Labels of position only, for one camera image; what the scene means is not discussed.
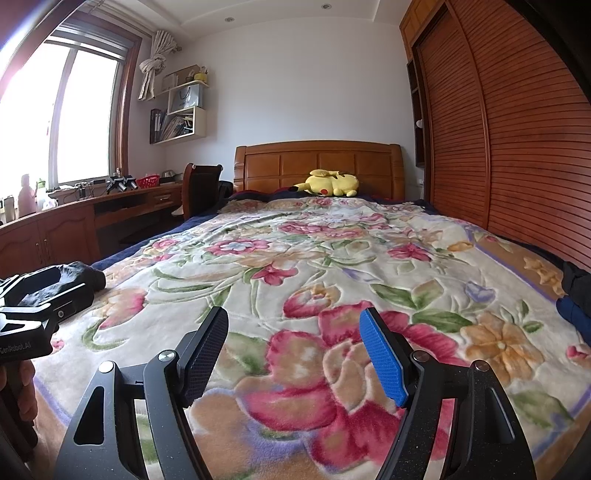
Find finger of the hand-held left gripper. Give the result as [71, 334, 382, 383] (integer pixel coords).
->
[0, 268, 63, 308]
[4, 284, 95, 324]

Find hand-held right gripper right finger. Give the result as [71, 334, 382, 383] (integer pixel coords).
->
[359, 308, 537, 480]

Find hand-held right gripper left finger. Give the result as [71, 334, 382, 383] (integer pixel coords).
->
[54, 305, 230, 480]

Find person's left hand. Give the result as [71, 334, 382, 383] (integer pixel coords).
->
[0, 361, 38, 421]

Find dark textured folded garment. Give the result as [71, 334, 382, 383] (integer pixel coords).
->
[18, 261, 107, 308]

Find wooden desk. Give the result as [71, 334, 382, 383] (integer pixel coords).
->
[0, 182, 185, 278]

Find pink bottle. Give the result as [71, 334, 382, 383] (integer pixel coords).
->
[17, 173, 37, 217]

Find white bottle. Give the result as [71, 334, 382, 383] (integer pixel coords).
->
[36, 179, 56, 210]

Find floral plush blanket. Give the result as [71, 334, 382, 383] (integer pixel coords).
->
[28, 191, 591, 480]

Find black twin-barrel device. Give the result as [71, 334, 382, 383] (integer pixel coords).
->
[106, 174, 139, 193]

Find wooden chair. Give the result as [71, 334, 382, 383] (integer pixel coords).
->
[182, 162, 225, 220]

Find yellow plush toy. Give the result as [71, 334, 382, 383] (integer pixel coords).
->
[291, 169, 360, 198]

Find wooden bed headboard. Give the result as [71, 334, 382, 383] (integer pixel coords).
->
[233, 142, 406, 200]

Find navy blue cloth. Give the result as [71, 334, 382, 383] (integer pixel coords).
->
[556, 295, 591, 335]

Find white paper bag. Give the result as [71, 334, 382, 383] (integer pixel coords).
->
[173, 84, 202, 110]

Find tied beige curtain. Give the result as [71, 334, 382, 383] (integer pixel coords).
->
[137, 30, 178, 101]

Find cardboard box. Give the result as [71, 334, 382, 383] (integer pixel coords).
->
[161, 66, 197, 90]

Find wooden slatted wardrobe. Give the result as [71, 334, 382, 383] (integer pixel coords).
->
[399, 0, 591, 264]

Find open wooden corner shelf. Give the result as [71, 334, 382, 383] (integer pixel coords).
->
[406, 60, 428, 167]

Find window with wooden frame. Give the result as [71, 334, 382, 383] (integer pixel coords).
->
[0, 23, 141, 204]

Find white wall shelf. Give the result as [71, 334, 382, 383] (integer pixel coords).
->
[149, 65, 209, 145]

